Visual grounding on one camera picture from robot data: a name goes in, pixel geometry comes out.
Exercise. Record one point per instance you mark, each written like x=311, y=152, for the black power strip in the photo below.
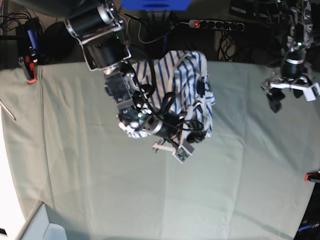
x=217, y=25

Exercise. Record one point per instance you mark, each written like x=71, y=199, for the white bin at bottom left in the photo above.
x=38, y=226

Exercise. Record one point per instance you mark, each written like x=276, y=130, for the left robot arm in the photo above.
x=294, y=72

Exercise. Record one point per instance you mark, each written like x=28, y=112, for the blue box at top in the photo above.
x=155, y=5

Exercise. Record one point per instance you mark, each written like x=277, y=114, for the metal bar at left edge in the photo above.
x=6, y=110

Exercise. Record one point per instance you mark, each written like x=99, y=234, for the black round base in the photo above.
x=56, y=42

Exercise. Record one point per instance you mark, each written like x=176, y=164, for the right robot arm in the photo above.
x=99, y=30

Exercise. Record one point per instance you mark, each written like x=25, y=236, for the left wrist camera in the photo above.
x=312, y=92

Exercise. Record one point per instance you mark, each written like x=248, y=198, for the green table cloth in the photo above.
x=245, y=182

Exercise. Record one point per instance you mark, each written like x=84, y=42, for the blue white striped t-shirt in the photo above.
x=177, y=82

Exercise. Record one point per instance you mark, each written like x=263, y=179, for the red clamp at right edge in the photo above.
x=313, y=177

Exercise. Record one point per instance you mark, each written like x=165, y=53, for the red clamp at left corner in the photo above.
x=28, y=66

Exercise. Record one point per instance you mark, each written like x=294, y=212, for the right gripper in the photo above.
x=177, y=132

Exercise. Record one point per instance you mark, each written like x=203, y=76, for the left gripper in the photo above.
x=273, y=85

